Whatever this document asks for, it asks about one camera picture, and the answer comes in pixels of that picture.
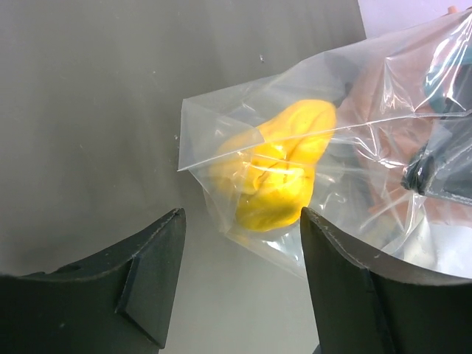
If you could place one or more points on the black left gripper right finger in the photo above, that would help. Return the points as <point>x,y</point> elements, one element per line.
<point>366,301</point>

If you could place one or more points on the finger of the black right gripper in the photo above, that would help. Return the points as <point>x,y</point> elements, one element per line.
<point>441,168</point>

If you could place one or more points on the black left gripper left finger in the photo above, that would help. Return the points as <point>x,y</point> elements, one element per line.
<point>119,300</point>

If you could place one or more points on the clear zip bag blue seal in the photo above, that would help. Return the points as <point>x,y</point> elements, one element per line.
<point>341,193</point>

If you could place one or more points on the fake yellow lemon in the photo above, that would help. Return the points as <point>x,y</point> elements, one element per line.
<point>271,170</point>

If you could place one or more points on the orange plastic fruit bin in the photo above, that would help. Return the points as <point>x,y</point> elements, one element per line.
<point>391,116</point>

